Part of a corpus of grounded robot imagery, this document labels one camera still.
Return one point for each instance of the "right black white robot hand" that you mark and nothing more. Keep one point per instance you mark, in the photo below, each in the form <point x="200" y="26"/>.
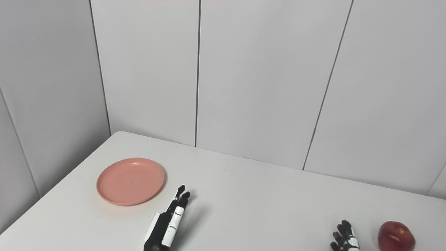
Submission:
<point x="348" y="240"/>

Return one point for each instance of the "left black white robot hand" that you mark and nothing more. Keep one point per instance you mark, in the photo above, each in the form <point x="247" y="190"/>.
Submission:
<point x="170" y="226"/>

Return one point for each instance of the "red apple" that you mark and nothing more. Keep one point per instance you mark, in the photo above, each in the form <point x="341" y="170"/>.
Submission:
<point x="396" y="237"/>

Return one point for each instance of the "pink round plate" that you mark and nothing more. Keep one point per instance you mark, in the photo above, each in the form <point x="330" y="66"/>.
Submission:
<point x="130" y="181"/>

